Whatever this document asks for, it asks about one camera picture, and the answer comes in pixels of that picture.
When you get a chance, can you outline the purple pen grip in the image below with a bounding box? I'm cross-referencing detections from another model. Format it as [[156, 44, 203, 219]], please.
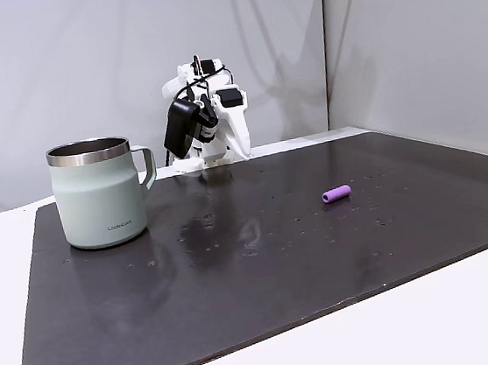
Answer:
[[320, 184, 355, 205]]

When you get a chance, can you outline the pale green steel-rimmed mug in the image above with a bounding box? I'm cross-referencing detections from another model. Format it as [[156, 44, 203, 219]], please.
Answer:
[[44, 131, 166, 255]]

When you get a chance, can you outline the black camera box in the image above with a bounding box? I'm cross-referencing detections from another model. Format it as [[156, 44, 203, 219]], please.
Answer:
[[158, 95, 208, 161]]

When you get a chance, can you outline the black table mat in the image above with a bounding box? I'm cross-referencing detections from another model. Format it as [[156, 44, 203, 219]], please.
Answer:
[[0, 117, 488, 365]]

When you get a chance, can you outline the black camera cable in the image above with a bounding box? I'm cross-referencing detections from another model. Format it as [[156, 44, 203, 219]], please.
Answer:
[[170, 61, 236, 104]]

